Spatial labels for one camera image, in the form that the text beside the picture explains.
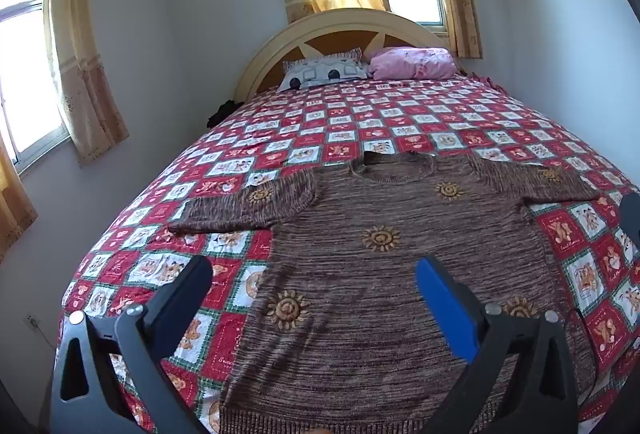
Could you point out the red checkered printed blanket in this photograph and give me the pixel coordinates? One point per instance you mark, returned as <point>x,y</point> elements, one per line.
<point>350,124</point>

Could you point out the dark cloth bundle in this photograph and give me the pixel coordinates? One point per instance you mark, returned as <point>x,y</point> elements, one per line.
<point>225,113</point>

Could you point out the wall outlet with plug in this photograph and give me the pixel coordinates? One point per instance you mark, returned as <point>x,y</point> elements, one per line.
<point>33,321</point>

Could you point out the pink pillow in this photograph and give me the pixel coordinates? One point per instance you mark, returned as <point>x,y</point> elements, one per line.
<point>410,63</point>

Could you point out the orange curtain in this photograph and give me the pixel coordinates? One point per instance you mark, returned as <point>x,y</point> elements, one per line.
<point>12,204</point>

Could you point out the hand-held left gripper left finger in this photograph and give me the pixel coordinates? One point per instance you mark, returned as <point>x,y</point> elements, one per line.
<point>190,294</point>

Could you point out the brown knitted sun-pattern sweater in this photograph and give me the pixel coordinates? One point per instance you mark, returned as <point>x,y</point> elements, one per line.
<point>350,289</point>

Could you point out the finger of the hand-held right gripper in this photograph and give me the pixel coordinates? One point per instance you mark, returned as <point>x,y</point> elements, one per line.
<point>633,224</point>

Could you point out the beige side window curtain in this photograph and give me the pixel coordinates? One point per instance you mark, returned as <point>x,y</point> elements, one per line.
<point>80,64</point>

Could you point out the side window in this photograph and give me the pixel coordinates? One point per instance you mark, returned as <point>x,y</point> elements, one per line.
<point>25,89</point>

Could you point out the grey patterned pillow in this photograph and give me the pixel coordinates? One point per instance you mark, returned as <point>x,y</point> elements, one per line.
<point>320,72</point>

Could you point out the cream arched bed headboard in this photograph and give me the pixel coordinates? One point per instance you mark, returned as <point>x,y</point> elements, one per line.
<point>280,44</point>

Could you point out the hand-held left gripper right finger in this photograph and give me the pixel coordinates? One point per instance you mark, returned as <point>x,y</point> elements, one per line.
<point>445,309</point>

